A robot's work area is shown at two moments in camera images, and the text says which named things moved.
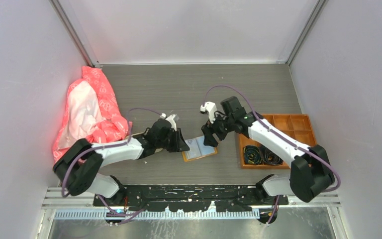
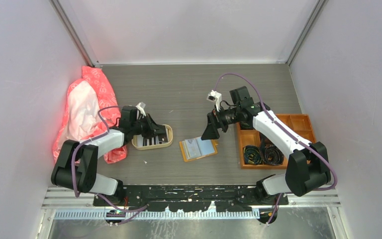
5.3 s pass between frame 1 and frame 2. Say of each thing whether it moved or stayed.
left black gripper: moved
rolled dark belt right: stayed
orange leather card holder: stayed
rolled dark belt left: stayed
